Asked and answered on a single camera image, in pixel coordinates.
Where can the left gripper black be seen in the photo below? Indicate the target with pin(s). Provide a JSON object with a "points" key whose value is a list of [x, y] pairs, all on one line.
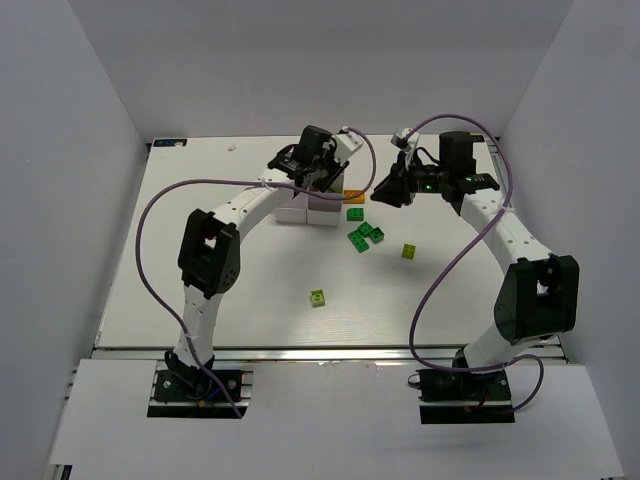
{"points": [[323, 176]]}

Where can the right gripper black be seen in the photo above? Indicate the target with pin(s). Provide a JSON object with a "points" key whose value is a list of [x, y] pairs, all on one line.
{"points": [[405, 181]]}

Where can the lime green small lego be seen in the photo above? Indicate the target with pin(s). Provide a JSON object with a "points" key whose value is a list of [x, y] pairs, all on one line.
{"points": [[408, 251]]}

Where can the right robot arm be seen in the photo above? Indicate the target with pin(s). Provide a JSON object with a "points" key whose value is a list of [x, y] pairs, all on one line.
{"points": [[539, 294]]}

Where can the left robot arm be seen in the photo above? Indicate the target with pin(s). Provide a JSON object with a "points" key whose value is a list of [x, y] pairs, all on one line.
{"points": [[209, 257]]}

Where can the orange flat lego brick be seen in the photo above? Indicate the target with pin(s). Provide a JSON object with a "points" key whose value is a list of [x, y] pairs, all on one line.
{"points": [[354, 197]]}

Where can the white right divided container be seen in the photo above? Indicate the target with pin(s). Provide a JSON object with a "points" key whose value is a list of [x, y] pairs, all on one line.
{"points": [[327, 211]]}

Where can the green L-shaped lego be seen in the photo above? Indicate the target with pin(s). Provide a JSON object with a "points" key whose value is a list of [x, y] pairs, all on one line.
{"points": [[373, 233]]}

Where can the green lego brick lower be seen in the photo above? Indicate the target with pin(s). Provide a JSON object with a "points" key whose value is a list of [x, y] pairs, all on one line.
{"points": [[358, 241]]}

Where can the lime lego brick center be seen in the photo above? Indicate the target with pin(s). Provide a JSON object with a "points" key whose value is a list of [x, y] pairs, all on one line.
{"points": [[317, 298]]}

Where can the blue table label left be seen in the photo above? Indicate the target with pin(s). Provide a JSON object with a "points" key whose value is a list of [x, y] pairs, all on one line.
{"points": [[169, 142]]}

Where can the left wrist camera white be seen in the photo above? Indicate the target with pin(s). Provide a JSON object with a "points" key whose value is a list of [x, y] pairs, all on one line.
{"points": [[347, 144]]}

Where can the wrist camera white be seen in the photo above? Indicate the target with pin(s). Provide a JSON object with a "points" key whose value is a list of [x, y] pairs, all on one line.
{"points": [[406, 140], [347, 144]]}

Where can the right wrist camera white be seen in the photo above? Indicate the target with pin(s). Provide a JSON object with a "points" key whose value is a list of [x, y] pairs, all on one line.
{"points": [[406, 140]]}

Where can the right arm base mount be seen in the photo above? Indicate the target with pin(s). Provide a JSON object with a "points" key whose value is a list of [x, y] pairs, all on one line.
{"points": [[451, 398]]}

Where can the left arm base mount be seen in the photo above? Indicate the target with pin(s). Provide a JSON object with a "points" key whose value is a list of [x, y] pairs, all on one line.
{"points": [[171, 397]]}

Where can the aluminium rail front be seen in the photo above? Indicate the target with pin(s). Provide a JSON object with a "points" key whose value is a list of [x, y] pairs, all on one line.
{"points": [[267, 354]]}

